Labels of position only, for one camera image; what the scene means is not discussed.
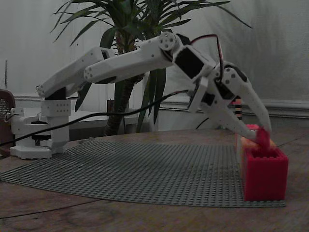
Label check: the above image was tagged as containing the red Lego brick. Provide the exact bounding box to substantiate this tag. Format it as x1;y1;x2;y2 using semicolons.
255;127;271;152

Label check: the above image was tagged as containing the large pink lego block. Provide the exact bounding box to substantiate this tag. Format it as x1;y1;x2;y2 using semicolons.
245;123;261;132

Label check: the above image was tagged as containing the orange lego block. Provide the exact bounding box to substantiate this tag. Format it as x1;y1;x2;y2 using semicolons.
240;137;278;152

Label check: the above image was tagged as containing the red lego block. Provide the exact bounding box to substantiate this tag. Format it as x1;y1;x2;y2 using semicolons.
243;147;290;202

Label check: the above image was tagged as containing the grey Lego baseplate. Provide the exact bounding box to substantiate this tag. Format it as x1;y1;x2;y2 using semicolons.
0;138;287;209

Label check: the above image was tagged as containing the tall palm house plant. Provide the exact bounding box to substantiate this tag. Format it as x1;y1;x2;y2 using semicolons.
50;0;253;136

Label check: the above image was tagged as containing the brown perforated chair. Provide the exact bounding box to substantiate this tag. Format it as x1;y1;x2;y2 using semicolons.
0;88;16;158

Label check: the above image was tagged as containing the striped Lego camera tower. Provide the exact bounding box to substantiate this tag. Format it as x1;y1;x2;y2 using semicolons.
232;96;242;121

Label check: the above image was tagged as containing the red and black servo wire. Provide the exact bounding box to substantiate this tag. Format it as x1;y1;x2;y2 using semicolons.
190;34;225;82

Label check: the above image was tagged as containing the long black cable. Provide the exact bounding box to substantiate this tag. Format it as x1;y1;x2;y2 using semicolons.
0;89;192;147

